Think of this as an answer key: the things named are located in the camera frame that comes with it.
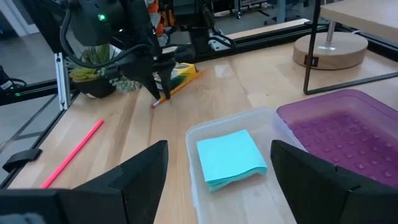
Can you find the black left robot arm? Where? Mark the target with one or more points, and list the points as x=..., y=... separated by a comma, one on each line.
x=93, y=21

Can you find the black table edge clip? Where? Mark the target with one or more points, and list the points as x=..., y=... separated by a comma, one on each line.
x=21, y=158

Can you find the pink pencil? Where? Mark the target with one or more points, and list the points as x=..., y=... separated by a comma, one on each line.
x=71, y=154

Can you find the white lamp with wooden base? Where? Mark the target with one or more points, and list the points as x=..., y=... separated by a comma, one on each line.
x=329, y=56

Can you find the purple studded plastic lid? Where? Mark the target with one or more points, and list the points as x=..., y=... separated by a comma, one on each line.
x=342, y=140

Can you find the silver aluminium post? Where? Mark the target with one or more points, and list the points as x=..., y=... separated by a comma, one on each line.
x=61, y=81

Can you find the potted succulent plant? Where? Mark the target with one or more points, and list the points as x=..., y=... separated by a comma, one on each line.
x=93, y=87

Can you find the clear plastic container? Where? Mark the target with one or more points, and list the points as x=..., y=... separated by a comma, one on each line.
x=192, y=149

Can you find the teal sticky note pad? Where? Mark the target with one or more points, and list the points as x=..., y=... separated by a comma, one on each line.
x=230, y=155

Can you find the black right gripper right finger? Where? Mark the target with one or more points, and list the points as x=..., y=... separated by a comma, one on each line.
x=326, y=199

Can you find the black-framed wooden shelf riser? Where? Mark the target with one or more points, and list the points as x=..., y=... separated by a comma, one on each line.
x=367, y=15

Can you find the yellow green crayon box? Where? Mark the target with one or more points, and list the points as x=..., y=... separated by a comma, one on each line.
x=183, y=73

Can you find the yellow pencil with red eraser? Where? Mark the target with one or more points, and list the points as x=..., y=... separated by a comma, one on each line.
x=183, y=85

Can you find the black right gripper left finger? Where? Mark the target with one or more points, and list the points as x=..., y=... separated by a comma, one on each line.
x=93, y=202

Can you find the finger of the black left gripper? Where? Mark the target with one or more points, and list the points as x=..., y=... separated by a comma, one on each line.
x=144, y=74
x=168, y=74

